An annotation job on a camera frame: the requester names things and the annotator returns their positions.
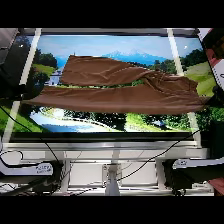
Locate brown trousers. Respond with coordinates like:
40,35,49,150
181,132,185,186
22,54,213,116

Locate silver frame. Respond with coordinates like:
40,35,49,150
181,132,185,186
0,139,215,197

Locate black cable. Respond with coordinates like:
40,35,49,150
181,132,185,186
116,129,203,183
0,113,63,166

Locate heap of clothes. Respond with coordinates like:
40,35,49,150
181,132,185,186
199,28,224,65

